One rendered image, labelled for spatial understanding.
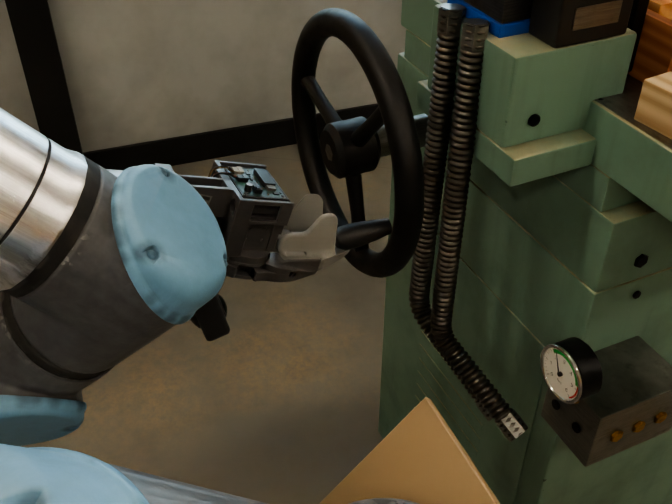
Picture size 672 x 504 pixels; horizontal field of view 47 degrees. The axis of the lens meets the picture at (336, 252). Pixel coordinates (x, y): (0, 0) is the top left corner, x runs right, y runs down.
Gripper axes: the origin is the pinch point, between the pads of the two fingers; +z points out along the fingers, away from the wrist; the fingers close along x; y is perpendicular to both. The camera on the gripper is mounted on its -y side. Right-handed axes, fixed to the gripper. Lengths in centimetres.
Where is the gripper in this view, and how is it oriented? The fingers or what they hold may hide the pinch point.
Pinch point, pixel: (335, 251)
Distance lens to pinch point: 77.4
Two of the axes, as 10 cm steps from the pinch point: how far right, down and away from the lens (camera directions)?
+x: -4.2, -5.6, 7.1
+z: 8.5, 0.3, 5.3
